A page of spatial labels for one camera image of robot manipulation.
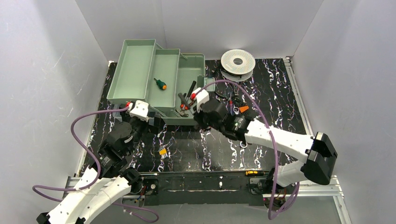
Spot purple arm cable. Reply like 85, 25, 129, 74
198, 79, 300, 221
32, 106, 160, 224

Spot green plastic tool box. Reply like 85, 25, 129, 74
107, 39, 214, 126

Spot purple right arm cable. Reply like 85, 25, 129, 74
198, 79, 300, 221

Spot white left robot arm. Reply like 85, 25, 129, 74
36, 100, 158, 224

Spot yellow hex key set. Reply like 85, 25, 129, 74
158, 147, 169, 159

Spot yellow black screwdriver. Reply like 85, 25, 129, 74
245, 170, 265, 176

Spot orange black hex key holder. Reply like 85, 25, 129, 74
234, 103, 250, 116

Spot black marbled table mat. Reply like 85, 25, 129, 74
81, 58, 319, 174

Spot silver combination wrench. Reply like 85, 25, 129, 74
240, 141, 248, 148

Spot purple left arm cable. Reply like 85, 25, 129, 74
32, 106, 160, 224

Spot green handled screwdriver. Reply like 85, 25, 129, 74
154, 78, 167, 90

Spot blue handled screwdriver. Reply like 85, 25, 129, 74
228, 97, 234, 115

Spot small black hammer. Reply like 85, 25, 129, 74
178, 93, 190, 111

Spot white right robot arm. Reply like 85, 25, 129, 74
194, 99, 338, 187

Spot white filament spool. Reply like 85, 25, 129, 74
220, 49, 256, 82

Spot red needle nose pliers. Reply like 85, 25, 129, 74
178, 93, 196, 111

